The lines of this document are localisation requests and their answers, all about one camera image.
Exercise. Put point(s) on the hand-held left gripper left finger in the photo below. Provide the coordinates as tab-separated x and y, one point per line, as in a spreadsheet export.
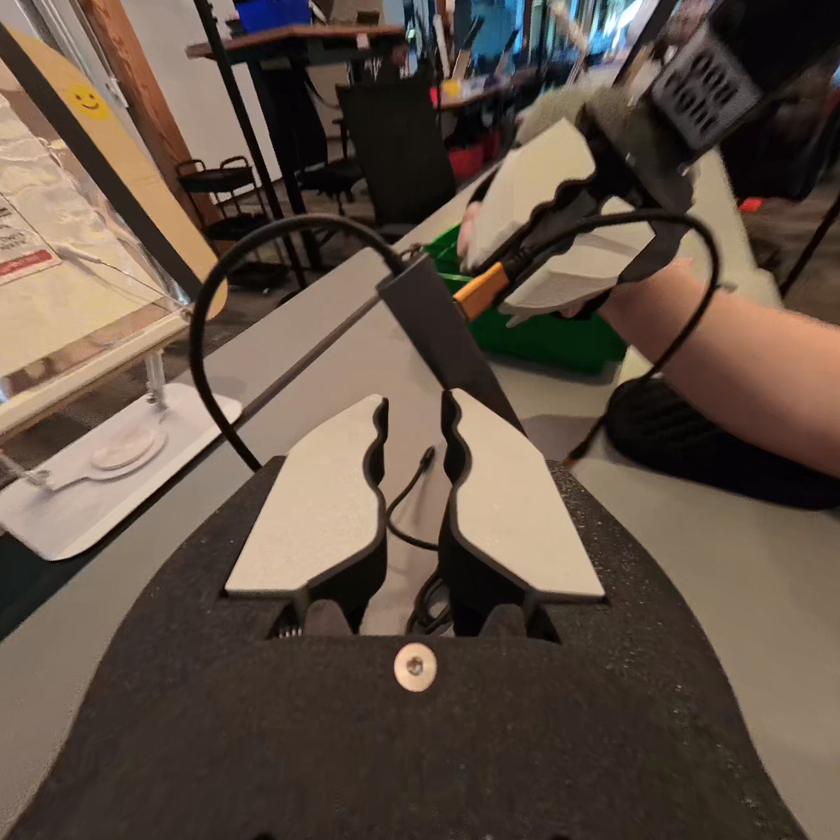
315	505

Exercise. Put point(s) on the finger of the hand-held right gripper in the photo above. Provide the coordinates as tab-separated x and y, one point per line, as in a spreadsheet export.
584	269
525	184

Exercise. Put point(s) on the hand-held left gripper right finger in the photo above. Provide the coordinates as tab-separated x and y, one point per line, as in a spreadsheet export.
518	518

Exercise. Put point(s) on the dark grey slim hub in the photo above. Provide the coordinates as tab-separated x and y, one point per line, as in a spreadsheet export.
446	334

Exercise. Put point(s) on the person's right forearm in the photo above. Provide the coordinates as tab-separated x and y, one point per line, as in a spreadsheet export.
754	367

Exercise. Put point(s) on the person's right hand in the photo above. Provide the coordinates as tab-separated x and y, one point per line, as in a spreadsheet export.
649	289

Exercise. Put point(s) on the red bin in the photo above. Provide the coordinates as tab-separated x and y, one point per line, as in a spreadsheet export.
469	161

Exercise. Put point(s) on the green plastic bin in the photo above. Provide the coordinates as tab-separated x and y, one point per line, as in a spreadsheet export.
558	341

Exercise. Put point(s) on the black office chair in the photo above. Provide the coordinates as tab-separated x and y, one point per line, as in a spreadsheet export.
400	151

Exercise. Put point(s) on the black quilted pad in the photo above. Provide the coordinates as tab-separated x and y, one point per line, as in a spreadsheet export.
669	433

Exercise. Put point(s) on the clear sign stand white base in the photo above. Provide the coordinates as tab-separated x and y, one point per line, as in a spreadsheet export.
131	459

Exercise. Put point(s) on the wooden top desk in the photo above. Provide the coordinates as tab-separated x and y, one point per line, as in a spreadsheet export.
295	36

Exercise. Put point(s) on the black rolling cart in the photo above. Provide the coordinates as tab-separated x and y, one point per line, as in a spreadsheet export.
226	197

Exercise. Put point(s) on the blue storage bin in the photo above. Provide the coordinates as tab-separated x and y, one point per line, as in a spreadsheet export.
272	14

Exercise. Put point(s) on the black tripod pole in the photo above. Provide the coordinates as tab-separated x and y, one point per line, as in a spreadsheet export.
229	85

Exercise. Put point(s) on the white printed paper sheet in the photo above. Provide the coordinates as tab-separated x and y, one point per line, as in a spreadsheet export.
59	289

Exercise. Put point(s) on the yellow smiley sticker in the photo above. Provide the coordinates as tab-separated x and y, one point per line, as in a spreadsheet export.
90	100

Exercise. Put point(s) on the wooden post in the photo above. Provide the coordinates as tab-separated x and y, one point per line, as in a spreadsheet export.
141	98

